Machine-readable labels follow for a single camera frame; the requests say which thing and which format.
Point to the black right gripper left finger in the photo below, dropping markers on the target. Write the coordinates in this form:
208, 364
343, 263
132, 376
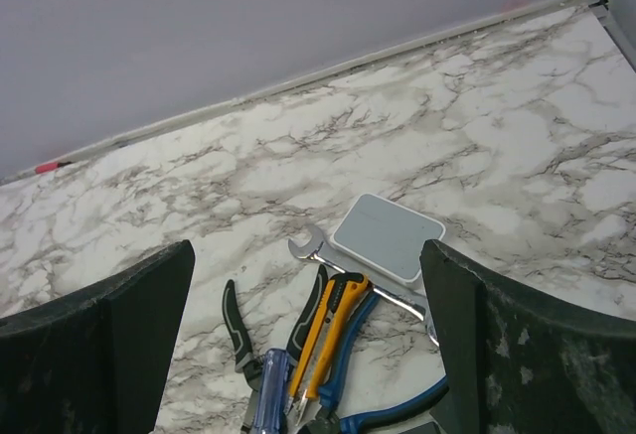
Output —
97, 360

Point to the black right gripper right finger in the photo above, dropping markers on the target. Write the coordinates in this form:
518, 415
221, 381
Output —
519, 360

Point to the grey white router box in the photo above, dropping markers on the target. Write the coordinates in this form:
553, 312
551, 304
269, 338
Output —
386, 236

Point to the blue transparent screwdriver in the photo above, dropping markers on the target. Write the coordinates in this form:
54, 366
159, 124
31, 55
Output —
267, 377

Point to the yellow black utility knife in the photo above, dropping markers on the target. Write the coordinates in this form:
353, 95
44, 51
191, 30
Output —
341, 296

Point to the black grey handled pliers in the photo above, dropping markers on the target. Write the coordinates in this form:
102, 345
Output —
298, 336

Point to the red marker at wall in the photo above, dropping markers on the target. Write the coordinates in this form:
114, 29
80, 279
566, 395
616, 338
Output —
52, 166

